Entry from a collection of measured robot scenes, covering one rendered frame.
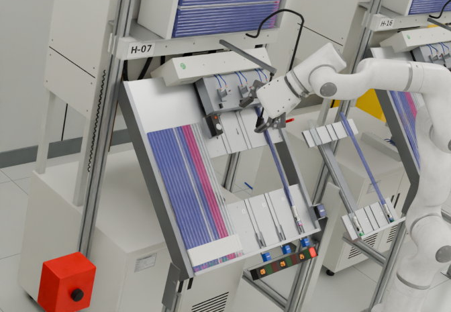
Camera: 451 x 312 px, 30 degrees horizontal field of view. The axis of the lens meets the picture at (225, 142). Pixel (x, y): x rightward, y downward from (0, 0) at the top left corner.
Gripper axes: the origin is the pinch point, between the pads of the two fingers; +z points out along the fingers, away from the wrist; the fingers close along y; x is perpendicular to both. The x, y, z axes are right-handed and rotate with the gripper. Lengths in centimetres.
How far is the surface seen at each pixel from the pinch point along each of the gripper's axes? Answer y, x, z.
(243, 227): -10, -59, 40
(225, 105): 31, -55, 21
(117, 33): 57, -11, 28
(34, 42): 153, -123, 114
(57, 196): 40, -50, 99
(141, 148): 24, -25, 46
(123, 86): 45, -21, 39
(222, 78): 41, -57, 17
